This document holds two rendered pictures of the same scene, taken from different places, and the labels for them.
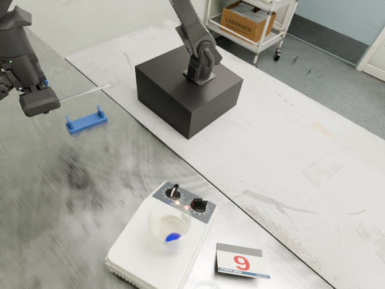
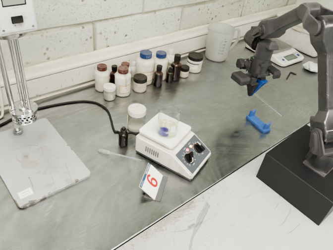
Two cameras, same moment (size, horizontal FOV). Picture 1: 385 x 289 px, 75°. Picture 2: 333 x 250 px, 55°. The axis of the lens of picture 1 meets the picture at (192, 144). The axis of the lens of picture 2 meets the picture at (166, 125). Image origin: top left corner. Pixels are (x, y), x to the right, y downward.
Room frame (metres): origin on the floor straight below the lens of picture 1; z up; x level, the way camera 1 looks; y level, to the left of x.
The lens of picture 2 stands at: (0.23, -0.70, 1.59)
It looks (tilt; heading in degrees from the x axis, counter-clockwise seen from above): 39 degrees down; 97
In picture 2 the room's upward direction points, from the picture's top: 8 degrees clockwise
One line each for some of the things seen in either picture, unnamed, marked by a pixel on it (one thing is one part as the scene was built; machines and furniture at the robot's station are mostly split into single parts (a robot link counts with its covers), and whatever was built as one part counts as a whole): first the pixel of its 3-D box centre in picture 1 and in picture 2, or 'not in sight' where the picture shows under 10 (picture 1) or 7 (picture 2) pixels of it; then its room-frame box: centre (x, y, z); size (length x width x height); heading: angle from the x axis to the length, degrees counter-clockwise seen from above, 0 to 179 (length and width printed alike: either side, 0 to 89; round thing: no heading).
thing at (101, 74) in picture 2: not in sight; (102, 77); (-0.16, 0.29, 0.95); 0.06 x 0.06 x 0.10
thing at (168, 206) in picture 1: (168, 230); (167, 121); (0.14, 0.02, 1.03); 0.07 x 0.06 x 0.08; 176
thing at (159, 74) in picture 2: not in sight; (158, 75); (0.03, 0.40, 0.94); 0.04 x 0.04 x 0.09
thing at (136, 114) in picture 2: not in sight; (136, 118); (0.03, 0.11, 0.94); 0.06 x 0.06 x 0.08
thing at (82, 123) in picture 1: (86, 118); (258, 120); (0.44, 0.28, 0.92); 0.10 x 0.03 x 0.04; 131
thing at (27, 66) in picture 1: (24, 69); (258, 67); (0.39, 0.34, 1.09); 0.19 x 0.06 x 0.08; 41
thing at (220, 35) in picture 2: not in sight; (221, 42); (0.25, 0.77, 0.97); 0.18 x 0.13 x 0.15; 32
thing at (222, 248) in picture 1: (241, 260); (153, 181); (0.14, -0.12, 0.92); 0.09 x 0.06 x 0.04; 89
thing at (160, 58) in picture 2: not in sight; (159, 65); (0.02, 0.46, 0.96); 0.06 x 0.06 x 0.11
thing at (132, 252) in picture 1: (158, 241); (165, 129); (0.14, 0.03, 0.98); 0.12 x 0.12 x 0.01; 70
